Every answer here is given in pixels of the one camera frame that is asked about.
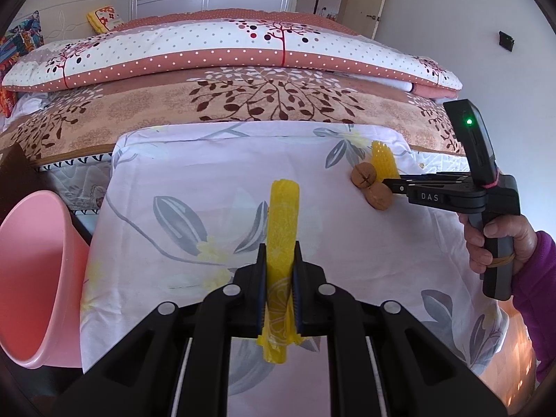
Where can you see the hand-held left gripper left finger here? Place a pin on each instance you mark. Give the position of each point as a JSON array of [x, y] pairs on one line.
[[262, 299]]

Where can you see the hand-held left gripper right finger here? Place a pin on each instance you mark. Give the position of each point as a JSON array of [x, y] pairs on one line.
[[297, 299]]

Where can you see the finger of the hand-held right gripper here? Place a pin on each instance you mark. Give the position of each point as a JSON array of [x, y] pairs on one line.
[[434, 180]]

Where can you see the pink plastic bin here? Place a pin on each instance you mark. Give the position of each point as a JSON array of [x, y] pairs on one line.
[[39, 269]]

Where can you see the person's right forearm purple sleeve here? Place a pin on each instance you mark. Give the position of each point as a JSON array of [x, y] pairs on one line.
[[538, 295]]

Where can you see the person's right hand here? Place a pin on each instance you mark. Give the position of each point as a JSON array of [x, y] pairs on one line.
[[523, 239]]

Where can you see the brown walnut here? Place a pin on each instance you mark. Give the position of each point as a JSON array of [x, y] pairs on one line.
[[362, 176], [377, 197]]

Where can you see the white floral cloth cover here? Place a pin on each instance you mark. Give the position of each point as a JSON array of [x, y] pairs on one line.
[[173, 173]]

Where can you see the brown leaf-print blanket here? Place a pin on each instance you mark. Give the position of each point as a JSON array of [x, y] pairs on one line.
[[260, 95]]

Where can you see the quilted mattress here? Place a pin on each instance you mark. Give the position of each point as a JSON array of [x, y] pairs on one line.
[[78, 182]]

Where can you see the polka dot floral pillow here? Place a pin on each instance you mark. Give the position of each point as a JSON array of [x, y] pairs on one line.
[[217, 43]]

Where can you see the white bed sheet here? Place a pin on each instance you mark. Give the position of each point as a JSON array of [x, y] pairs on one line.
[[28, 103]]

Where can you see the yellow patterned cushion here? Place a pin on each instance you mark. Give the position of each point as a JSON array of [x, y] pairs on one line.
[[104, 17]]

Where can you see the cream wooden headboard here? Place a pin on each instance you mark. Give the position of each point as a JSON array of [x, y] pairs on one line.
[[69, 17]]

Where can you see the colourful patterned pillow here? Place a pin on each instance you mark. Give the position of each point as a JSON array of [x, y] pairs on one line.
[[19, 43]]

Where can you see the black wall switch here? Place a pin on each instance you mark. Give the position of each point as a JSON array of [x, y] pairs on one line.
[[506, 40]]

